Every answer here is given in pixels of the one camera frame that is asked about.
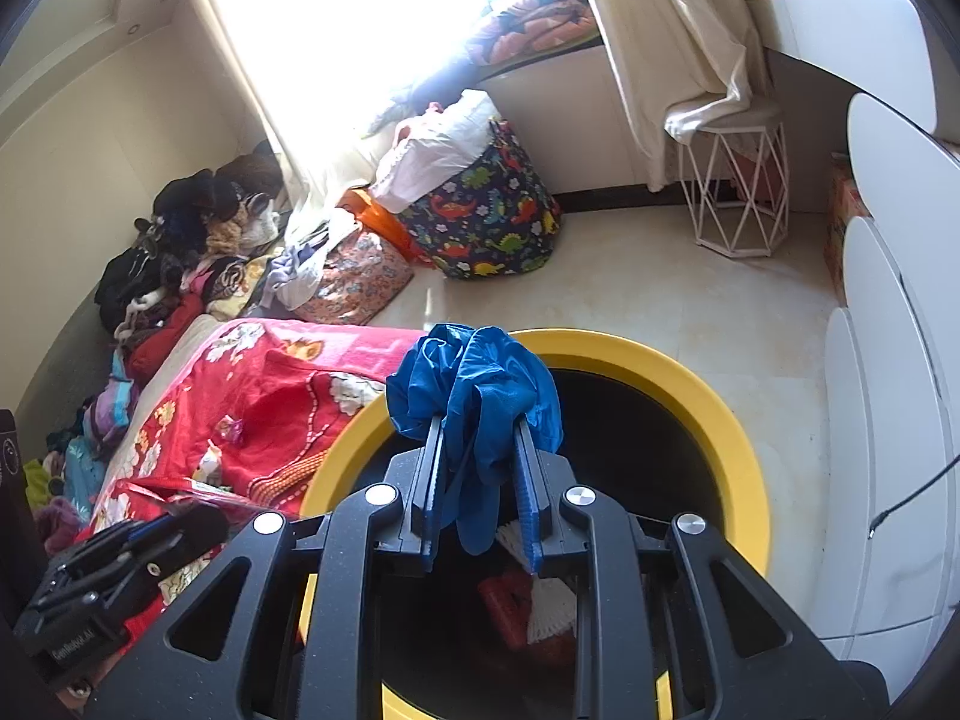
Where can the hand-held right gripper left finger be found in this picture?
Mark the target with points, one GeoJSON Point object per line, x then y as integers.
{"type": "Point", "coordinates": [429, 510]}

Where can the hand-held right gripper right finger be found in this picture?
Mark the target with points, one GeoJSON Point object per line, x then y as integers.
{"type": "Point", "coordinates": [529, 510]}

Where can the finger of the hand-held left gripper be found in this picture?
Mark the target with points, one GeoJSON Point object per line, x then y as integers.
{"type": "Point", "coordinates": [150, 529]}
{"type": "Point", "coordinates": [180, 559]}

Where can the red cylindrical can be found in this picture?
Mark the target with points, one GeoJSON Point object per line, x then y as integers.
{"type": "Point", "coordinates": [510, 607]}

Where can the blue cloth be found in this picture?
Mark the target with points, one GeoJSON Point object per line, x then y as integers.
{"type": "Point", "coordinates": [480, 390]}

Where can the yellow round bin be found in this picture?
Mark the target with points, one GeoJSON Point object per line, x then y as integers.
{"type": "Point", "coordinates": [675, 382]}

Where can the purple foil wrapper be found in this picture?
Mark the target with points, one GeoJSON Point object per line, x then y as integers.
{"type": "Point", "coordinates": [236, 431]}

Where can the red floral blanket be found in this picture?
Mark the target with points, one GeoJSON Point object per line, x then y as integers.
{"type": "Point", "coordinates": [277, 390]}

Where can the pink floral bag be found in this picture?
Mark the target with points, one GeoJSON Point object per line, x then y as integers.
{"type": "Point", "coordinates": [352, 281]}

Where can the pile of clothes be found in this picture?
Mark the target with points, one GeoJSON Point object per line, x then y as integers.
{"type": "Point", "coordinates": [172, 270]}

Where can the orange bag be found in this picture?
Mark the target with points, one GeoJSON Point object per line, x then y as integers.
{"type": "Point", "coordinates": [382, 221]}

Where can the dinosaur print laundry basket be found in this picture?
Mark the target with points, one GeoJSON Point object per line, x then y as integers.
{"type": "Point", "coordinates": [487, 217]}

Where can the white clothes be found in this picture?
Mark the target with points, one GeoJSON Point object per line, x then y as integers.
{"type": "Point", "coordinates": [435, 150]}

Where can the white cabinet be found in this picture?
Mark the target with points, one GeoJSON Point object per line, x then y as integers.
{"type": "Point", "coordinates": [885, 390]}

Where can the orange patterned quilt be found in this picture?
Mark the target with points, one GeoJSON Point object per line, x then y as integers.
{"type": "Point", "coordinates": [532, 22]}

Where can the cream curtain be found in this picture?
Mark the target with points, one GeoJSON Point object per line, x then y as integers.
{"type": "Point", "coordinates": [217, 22]}
{"type": "Point", "coordinates": [660, 37]}

